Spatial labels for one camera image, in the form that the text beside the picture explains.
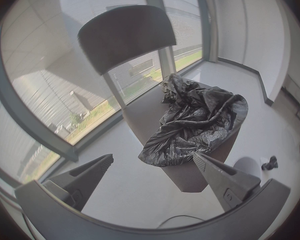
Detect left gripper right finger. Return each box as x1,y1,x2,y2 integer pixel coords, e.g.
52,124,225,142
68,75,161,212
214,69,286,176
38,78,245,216
192,151,262,212

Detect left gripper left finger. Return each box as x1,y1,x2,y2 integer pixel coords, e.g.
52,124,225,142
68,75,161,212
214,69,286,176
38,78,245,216
43,153,114,212

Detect black plastic bag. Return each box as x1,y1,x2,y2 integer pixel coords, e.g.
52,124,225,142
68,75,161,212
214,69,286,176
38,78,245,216
138,73,248,167

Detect white trash bin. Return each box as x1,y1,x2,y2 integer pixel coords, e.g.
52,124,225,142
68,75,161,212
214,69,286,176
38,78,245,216
234,156,262,182

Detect crumpled black plastic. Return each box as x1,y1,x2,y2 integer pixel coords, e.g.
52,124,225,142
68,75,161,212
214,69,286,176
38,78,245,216
261,155,278,171

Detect window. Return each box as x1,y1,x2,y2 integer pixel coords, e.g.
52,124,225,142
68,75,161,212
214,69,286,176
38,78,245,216
0,0,219,184

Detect grey padded chair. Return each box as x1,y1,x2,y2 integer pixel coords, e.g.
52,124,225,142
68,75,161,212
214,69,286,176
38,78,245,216
77,5,248,193

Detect black cable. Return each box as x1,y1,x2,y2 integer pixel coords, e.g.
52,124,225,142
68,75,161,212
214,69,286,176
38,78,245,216
158,215,205,229

